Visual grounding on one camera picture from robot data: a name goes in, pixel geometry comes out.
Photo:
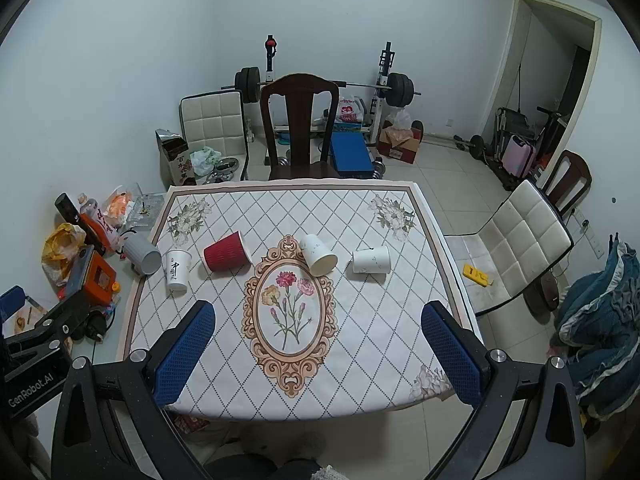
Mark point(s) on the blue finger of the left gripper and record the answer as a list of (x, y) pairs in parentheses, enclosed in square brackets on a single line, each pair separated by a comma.
[(11, 301)]

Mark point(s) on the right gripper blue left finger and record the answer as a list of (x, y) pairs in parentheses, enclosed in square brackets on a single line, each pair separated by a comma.
[(175, 354)]

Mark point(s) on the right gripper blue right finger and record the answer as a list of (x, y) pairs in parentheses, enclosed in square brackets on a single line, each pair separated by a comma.
[(458, 351)]

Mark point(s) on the grey mug with handle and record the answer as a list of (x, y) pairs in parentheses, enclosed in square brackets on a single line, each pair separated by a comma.
[(143, 255)]

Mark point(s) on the white paper cup with print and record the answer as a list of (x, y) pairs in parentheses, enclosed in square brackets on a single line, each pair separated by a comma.
[(177, 269)]

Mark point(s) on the red paper cup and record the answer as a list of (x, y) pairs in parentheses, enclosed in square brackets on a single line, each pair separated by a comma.
[(226, 254)]

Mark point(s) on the white paper cup far right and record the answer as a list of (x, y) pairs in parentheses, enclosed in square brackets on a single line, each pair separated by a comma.
[(372, 261)]

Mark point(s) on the white speckled paper cup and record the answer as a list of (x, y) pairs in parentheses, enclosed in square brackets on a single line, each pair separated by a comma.
[(319, 259)]

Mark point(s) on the yellow plastic bag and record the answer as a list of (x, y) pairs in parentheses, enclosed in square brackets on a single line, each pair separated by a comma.
[(59, 252)]

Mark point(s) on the yellow tool on chair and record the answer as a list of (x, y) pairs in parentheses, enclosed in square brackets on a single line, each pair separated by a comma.
[(476, 276)]

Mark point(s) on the orange box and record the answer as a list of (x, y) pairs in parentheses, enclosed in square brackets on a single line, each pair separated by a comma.
[(93, 276)]

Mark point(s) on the white padded chair right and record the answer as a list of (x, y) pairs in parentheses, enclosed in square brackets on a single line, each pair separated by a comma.
[(523, 240)]

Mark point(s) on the white padded chair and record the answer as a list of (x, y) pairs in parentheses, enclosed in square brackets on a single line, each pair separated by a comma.
[(523, 240), (215, 121)]

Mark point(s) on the blue denim clothing pile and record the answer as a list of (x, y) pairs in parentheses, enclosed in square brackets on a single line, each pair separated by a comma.
[(596, 331)]

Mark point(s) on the snack bag orange white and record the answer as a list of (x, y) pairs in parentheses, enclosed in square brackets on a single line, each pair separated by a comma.
[(117, 206)]

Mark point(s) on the floral patterned tablecloth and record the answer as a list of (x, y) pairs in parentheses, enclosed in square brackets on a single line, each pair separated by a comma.
[(288, 345)]

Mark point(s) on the patterned gift box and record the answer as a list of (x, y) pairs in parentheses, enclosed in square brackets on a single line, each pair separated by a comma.
[(175, 157)]

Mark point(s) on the dark wooden chair by door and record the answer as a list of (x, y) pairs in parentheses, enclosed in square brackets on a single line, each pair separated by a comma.
[(570, 179)]

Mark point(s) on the pink suitcase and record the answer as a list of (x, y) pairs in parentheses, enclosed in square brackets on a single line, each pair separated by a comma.
[(518, 156)]

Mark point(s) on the dumbbell on floor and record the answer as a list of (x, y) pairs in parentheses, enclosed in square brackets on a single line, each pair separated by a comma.
[(475, 146)]

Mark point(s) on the brown cardboard box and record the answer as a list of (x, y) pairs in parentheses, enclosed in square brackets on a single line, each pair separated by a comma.
[(399, 144)]

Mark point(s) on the blue weight bench pad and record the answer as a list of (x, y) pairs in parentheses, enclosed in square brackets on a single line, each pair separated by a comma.
[(350, 155)]

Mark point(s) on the white padded chair left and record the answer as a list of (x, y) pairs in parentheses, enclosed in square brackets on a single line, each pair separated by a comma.
[(215, 121)]

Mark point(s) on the red white plastic bag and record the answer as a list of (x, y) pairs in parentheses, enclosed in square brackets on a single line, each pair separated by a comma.
[(350, 109)]

